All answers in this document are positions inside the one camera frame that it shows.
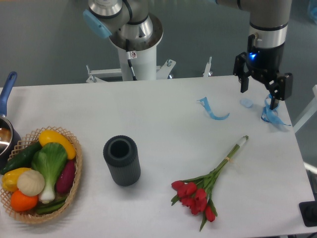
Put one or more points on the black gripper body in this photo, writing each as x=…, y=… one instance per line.
x=263, y=65

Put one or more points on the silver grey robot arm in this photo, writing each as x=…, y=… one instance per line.
x=136, y=33

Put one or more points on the tangled blue ribbon bundle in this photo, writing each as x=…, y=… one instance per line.
x=271, y=116

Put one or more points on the curled blue ribbon strip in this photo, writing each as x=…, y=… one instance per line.
x=205, y=103

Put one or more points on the black device at edge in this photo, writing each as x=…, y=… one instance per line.
x=308, y=211

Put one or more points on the red tulip bouquet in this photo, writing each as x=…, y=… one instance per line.
x=196, y=193

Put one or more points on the dark grey ribbed vase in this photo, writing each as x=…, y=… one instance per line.
x=121, y=156

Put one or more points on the purple sweet potato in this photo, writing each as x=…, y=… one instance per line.
x=65, y=180

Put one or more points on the yellow squash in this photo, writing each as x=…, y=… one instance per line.
x=51, y=136

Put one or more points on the green bok choy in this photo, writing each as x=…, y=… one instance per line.
x=49, y=162

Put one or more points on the dark green cucumber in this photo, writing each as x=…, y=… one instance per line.
x=22, y=159

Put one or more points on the green bean pod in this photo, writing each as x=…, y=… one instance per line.
x=51, y=207

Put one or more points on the cream white garlic bulb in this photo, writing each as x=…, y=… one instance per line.
x=31, y=183

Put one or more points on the orange fruit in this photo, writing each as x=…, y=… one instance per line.
x=21, y=202

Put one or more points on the yellow bell pepper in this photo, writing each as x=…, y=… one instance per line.
x=9, y=180

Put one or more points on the woven bamboo basket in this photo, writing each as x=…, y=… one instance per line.
x=30, y=217

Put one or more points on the white frame at right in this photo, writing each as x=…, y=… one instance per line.
x=307, y=113

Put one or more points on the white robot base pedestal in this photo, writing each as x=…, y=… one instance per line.
x=144, y=64

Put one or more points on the blue handled saucepan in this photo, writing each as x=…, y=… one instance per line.
x=8, y=135

